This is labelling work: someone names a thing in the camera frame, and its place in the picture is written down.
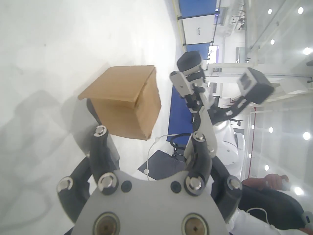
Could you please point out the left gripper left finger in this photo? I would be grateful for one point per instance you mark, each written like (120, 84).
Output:
(97, 152)

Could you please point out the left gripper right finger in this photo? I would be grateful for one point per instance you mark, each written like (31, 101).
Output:
(198, 162)

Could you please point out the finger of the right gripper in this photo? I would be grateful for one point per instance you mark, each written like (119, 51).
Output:
(179, 81)
(188, 59)

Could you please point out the small brown carton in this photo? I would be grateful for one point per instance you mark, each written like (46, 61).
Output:
(122, 99)

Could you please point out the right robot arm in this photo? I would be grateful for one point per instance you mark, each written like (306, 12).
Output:
(227, 143)

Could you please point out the white partition panel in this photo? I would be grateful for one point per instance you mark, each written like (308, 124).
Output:
(198, 31)

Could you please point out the person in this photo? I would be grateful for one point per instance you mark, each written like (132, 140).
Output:
(269, 204)

